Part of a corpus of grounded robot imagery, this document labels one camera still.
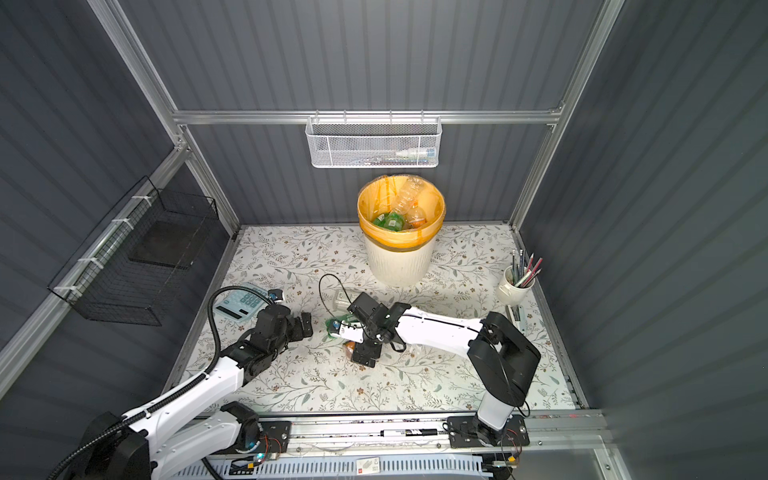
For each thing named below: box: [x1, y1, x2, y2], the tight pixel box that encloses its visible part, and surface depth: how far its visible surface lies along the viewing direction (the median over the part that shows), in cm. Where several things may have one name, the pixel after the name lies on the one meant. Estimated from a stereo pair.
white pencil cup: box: [498, 265, 536, 306], surface depth 93 cm
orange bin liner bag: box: [357, 174, 446, 251], surface depth 91 cm
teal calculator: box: [214, 282, 271, 323], surface depth 96 cm
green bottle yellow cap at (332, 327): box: [325, 318, 342, 339], surface depth 74 cm
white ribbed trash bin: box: [364, 234, 435, 287], surface depth 92 cm
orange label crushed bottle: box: [407, 206, 428, 229], surface depth 101 cm
